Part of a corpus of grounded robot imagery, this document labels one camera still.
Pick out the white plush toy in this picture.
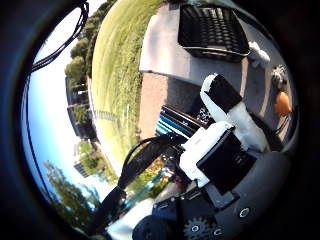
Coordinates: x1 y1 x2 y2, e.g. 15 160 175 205
248 41 272 70

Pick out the spotted grey plush toy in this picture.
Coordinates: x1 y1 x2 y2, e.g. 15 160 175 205
270 64 289 92

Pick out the black woven plastic basket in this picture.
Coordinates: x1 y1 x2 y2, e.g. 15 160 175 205
177 3 251 64

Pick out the dark glass building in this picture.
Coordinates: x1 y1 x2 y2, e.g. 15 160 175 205
64 75 98 140

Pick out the black strap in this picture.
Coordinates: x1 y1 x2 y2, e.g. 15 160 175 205
87 134 178 236

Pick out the black cable loop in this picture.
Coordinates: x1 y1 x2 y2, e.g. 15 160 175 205
30 1 90 73

